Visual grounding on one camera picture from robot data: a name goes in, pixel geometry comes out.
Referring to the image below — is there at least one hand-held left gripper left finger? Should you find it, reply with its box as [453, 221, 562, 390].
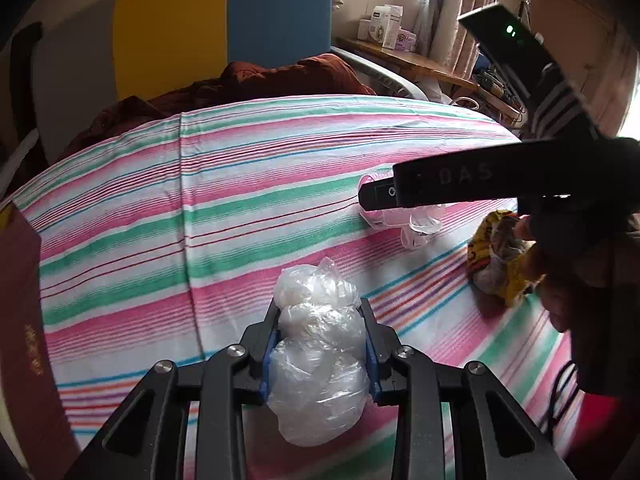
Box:
[65, 300, 282, 480]

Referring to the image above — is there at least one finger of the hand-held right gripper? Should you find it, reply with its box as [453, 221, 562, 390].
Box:
[357, 177, 399, 213]

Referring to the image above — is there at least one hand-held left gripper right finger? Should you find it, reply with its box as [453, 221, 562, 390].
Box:
[359, 298, 578, 480]

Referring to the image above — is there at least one clear plastic bag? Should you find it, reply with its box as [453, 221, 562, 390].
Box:
[267, 257, 372, 448]

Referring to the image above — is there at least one gold-lined gift box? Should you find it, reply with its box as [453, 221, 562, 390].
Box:
[0, 200, 81, 461]

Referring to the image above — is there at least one person's right hand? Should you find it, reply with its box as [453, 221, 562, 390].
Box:
[514, 214, 609, 334]

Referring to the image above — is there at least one cluttered shelf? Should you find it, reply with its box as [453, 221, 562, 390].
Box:
[471, 51, 528, 127]

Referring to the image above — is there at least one yellow patterned cloth bundle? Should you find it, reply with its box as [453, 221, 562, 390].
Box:
[466, 209, 548, 309]

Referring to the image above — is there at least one wooden desk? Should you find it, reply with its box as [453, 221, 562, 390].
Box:
[335, 36, 481, 92]

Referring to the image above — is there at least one maroon blanket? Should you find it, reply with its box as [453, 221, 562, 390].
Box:
[62, 55, 377, 161]

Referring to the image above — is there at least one white carton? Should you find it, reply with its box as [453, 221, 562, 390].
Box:
[372, 4, 404, 49]

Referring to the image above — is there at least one striped bed sheet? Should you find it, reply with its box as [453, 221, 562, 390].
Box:
[10, 95, 586, 480]

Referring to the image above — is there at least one patterned curtain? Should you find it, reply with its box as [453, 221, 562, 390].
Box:
[419, 0, 507, 82]

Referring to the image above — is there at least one red cloth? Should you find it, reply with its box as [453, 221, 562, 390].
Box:
[564, 394, 640, 467]

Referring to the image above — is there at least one grey yellow blue headboard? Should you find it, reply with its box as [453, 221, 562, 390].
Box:
[32, 0, 336, 161]

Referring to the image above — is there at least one grey bed side rail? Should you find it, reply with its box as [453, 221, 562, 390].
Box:
[331, 46, 430, 102]

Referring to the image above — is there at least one black cable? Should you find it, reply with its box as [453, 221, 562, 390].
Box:
[546, 359, 583, 437]

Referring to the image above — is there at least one white bed side rail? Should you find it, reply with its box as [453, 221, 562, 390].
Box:
[0, 129, 40, 197]

